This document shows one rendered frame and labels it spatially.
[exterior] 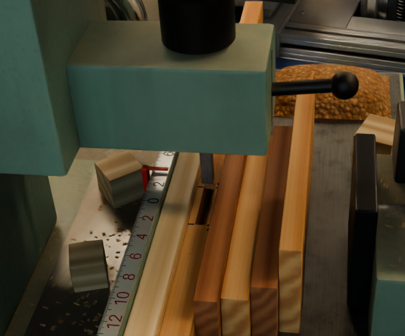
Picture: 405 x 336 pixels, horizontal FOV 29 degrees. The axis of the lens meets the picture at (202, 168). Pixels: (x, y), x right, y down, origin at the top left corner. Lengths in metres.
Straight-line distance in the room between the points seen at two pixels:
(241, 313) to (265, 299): 0.02
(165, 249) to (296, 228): 0.10
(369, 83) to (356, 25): 0.54
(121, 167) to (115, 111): 0.28
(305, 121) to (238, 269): 0.15
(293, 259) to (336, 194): 0.18
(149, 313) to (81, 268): 0.22
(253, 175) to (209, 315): 0.14
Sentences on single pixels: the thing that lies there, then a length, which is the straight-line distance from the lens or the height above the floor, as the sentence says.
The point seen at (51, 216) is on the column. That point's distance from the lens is 0.80.
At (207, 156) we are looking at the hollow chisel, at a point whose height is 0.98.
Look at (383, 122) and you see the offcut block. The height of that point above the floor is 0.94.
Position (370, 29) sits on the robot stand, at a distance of 1.32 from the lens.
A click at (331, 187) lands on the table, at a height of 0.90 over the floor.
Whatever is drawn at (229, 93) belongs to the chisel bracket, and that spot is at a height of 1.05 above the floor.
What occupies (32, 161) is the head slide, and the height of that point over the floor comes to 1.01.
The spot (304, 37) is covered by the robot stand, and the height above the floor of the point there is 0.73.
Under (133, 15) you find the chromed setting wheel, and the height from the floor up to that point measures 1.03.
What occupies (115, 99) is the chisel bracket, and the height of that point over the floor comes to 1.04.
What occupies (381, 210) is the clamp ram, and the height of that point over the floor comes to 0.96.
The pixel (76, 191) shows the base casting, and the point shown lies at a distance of 0.86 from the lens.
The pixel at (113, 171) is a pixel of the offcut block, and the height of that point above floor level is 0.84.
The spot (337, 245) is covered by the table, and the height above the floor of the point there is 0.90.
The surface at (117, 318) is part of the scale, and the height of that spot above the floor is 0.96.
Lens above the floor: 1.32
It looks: 37 degrees down
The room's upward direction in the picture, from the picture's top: 4 degrees counter-clockwise
